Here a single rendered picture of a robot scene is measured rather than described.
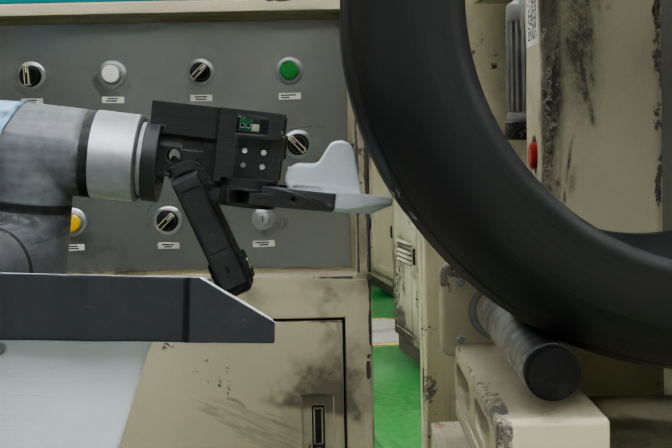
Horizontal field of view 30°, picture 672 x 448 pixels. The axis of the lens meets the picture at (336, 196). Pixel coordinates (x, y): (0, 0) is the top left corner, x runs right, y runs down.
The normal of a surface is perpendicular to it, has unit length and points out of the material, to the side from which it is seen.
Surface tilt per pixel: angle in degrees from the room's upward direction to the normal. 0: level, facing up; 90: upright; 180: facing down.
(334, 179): 90
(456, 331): 90
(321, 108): 90
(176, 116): 90
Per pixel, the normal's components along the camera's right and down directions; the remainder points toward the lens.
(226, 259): 0.01, 0.09
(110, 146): 0.01, -0.14
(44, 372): 0.28, 0.00
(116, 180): -0.05, 0.51
